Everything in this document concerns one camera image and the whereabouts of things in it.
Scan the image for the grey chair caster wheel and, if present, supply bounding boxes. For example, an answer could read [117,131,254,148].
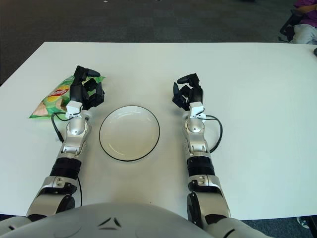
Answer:
[296,215,310,229]

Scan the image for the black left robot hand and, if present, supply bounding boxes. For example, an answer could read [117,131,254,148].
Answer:
[69,65,106,111]

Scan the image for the grey robot torso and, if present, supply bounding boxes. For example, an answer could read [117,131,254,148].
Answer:
[4,202,213,238]

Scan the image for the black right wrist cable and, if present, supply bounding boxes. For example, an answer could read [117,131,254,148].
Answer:
[204,114,223,153]

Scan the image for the green potato chips bag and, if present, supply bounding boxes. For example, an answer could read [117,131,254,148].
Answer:
[28,75,106,120]

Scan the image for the seated person in purple shirt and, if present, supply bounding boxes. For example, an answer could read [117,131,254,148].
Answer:
[289,0,317,45]

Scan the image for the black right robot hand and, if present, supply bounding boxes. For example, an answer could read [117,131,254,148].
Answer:
[172,72,205,112]

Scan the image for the white plate with black rim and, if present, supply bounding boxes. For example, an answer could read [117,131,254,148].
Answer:
[99,105,161,163]

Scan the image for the black office chair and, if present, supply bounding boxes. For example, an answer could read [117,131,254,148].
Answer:
[278,8,305,42]

